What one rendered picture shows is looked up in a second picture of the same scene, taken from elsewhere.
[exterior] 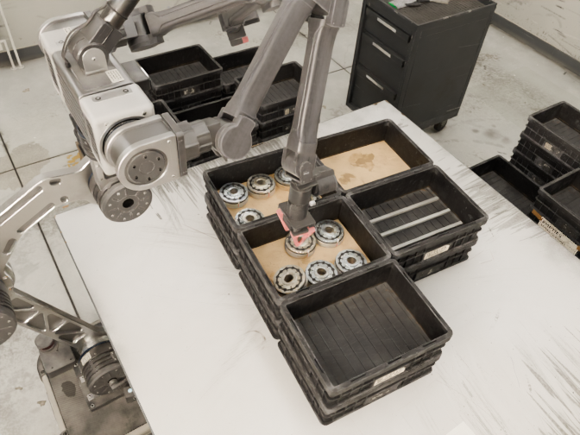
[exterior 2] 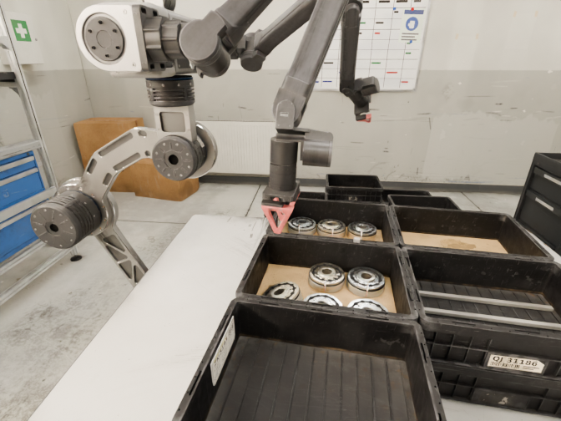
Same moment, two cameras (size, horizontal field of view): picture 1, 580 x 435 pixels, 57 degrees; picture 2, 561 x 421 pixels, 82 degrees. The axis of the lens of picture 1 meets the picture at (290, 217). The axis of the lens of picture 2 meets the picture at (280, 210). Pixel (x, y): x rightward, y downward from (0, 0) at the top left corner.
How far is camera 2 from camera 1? 1.04 m
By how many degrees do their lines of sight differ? 40
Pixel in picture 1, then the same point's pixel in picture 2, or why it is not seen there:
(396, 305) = (400, 398)
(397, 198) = (483, 288)
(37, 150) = not seen: hidden behind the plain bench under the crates
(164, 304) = (191, 286)
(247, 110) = (225, 12)
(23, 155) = not seen: hidden behind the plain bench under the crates
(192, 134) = (159, 20)
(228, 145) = (187, 38)
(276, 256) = (295, 279)
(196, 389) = (133, 362)
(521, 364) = not seen: outside the picture
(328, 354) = (253, 398)
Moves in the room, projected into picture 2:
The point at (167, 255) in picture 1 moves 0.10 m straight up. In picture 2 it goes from (229, 257) to (228, 235)
